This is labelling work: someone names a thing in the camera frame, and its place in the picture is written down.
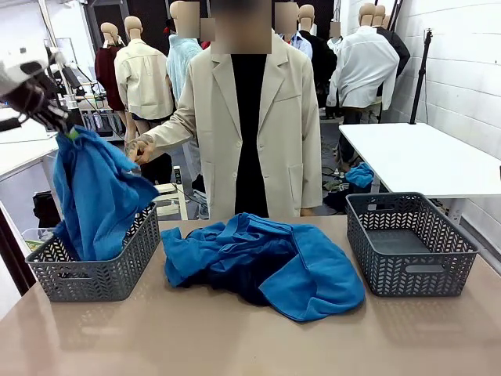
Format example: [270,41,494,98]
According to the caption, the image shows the mannequin in maroon top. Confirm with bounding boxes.
[95,22,127,113]

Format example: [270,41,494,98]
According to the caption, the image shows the grey plastic woven basket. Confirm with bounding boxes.
[25,201,160,302]
[345,191,479,298]

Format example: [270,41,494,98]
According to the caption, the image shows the white table with white legs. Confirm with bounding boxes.
[338,122,501,226]

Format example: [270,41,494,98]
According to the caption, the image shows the black bag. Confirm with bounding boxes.
[33,190,66,229]

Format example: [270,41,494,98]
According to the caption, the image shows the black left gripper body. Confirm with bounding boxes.
[3,74,59,117]

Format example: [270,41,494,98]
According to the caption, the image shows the mannequin in white shirt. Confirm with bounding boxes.
[326,2,401,121]

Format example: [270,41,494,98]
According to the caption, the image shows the mannequin in cream shirt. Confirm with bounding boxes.
[114,16,176,144]

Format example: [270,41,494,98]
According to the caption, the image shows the black tripod stand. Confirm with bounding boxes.
[409,27,436,125]

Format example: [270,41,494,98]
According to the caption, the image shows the mannequin in black jacket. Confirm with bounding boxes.
[373,4,411,79]

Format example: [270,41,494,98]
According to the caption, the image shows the person's right hand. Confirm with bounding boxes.
[125,135,157,165]

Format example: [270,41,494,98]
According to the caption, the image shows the person's right forearm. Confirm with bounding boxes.
[144,119,196,152]

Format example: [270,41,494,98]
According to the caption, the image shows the crumpled blue cloth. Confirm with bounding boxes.
[344,161,376,188]

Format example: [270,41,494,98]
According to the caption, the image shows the person in beige coat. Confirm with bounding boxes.
[144,0,325,220]

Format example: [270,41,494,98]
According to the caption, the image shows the white table with metal leg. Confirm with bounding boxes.
[0,117,59,181]

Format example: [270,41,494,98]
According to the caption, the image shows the navy blue shorts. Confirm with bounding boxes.
[183,230,302,307]

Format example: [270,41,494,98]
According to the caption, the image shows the person's left forearm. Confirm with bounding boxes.
[301,148,324,211]

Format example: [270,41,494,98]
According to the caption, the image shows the mannequin in black coat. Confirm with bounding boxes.
[297,4,338,118]

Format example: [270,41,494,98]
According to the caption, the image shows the dark and denim dropped trousers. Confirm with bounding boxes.
[191,174,211,219]

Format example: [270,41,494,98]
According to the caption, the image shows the dark brown wooden post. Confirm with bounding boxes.
[0,201,38,295]

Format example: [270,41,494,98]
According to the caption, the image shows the dark clothing heap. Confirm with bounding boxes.
[323,191,349,215]

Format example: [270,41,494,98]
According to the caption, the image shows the clear plastic box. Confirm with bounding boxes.
[21,228,56,251]

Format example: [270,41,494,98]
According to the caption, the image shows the plain blue top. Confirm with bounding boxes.
[258,223,367,323]
[52,125,160,262]

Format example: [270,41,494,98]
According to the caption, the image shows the mannequin in blue shirt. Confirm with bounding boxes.
[273,2,314,60]

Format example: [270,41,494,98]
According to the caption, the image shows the cluttered metal workbench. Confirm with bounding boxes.
[50,80,126,140]

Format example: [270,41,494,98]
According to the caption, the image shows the mannequin in light blue fleece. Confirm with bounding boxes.
[166,0,204,107]

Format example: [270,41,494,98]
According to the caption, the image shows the black monitor on stand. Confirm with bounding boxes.
[61,66,83,91]

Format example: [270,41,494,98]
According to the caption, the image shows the black dropped trousers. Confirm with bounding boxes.
[142,152,173,185]

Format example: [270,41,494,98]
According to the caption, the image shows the mannequin in red jacket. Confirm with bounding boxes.
[199,17,217,51]

